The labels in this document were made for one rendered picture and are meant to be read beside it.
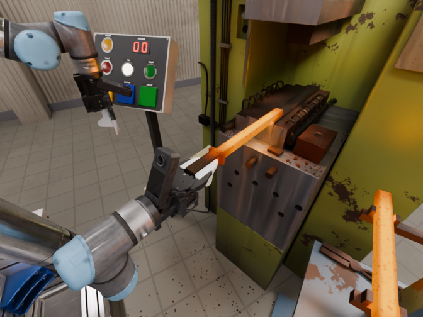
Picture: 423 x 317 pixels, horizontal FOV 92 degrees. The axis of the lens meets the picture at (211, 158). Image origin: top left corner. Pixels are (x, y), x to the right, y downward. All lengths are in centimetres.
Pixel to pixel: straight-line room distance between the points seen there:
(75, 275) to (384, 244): 56
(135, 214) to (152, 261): 111
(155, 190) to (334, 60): 93
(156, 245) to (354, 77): 144
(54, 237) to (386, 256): 62
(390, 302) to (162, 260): 122
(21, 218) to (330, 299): 74
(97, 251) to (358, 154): 77
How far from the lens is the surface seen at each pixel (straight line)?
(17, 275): 90
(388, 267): 53
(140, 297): 144
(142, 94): 88
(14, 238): 44
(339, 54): 109
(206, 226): 157
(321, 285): 77
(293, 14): 62
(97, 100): 79
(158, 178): 41
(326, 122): 97
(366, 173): 86
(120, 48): 98
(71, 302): 133
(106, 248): 40
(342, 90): 112
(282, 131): 70
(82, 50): 74
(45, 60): 59
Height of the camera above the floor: 133
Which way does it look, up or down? 40 degrees down
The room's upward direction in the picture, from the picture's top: straight up
